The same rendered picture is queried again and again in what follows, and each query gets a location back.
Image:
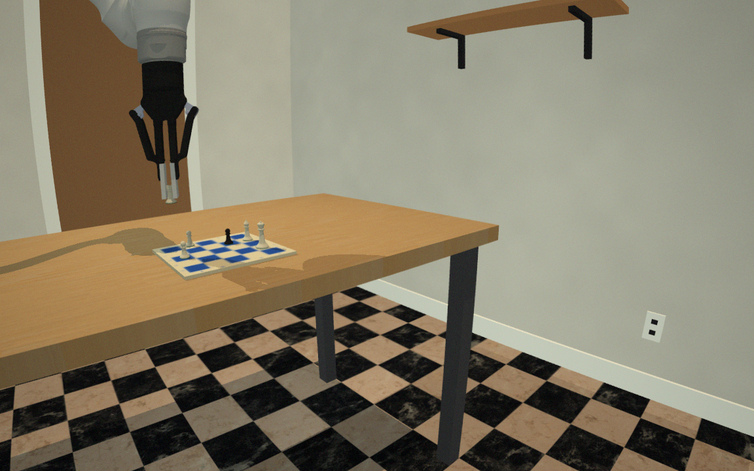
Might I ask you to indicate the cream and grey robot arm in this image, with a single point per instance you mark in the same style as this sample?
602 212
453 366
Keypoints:
159 25

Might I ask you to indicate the white rook chess piece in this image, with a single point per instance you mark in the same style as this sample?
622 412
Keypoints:
170 195

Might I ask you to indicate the white bishop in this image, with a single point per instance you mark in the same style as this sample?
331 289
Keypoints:
247 236

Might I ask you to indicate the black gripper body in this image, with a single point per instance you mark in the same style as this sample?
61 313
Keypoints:
162 82

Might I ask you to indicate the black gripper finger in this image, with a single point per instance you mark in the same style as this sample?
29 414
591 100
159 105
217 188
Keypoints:
191 112
137 115

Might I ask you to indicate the blue and cream chessboard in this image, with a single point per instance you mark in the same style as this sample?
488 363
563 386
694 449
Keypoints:
210 256

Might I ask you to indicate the white queen chess piece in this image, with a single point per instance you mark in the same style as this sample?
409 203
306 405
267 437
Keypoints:
262 244

